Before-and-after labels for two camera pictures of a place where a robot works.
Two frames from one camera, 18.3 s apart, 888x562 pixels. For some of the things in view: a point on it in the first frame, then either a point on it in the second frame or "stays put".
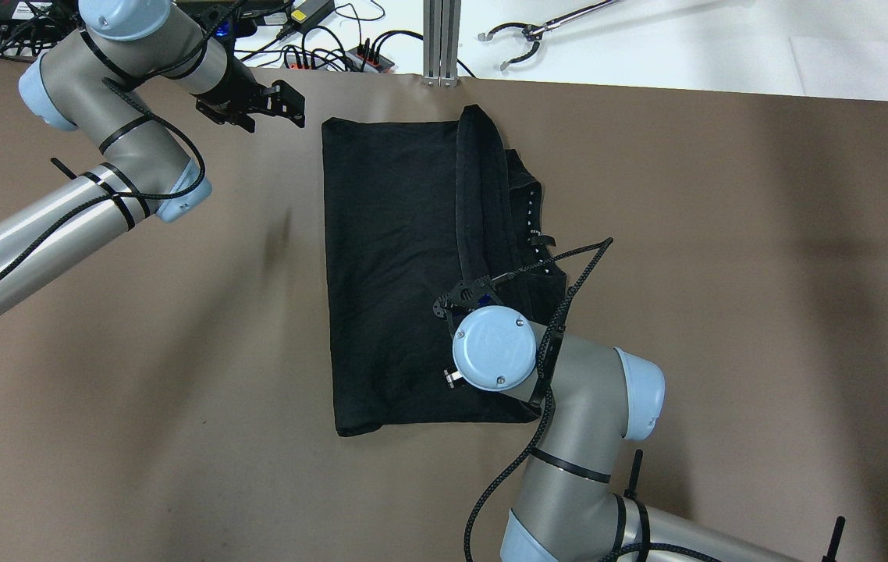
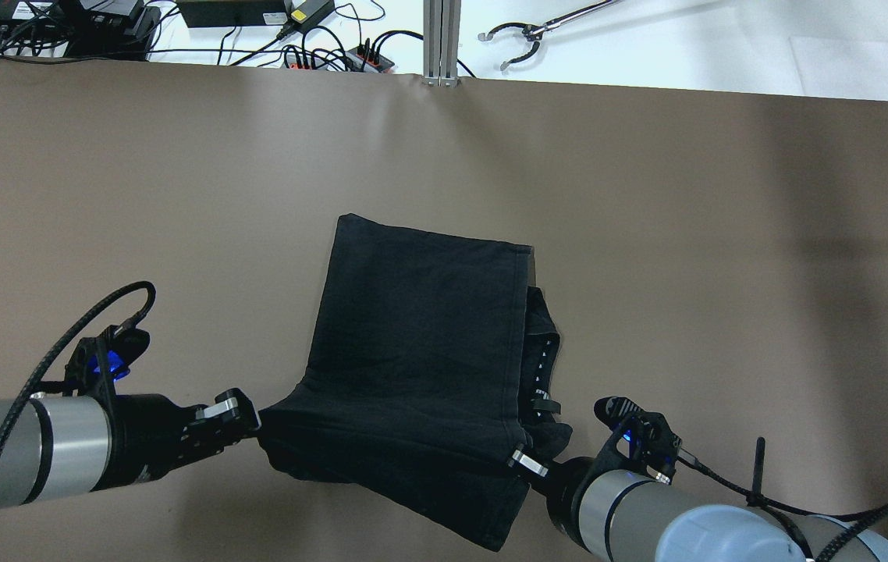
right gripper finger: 453,378 → 561,485
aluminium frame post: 442,23 stays put
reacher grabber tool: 535,32 stays put
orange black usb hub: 361,59 stays put
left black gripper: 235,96 → 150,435
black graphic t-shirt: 421,215 → 435,361
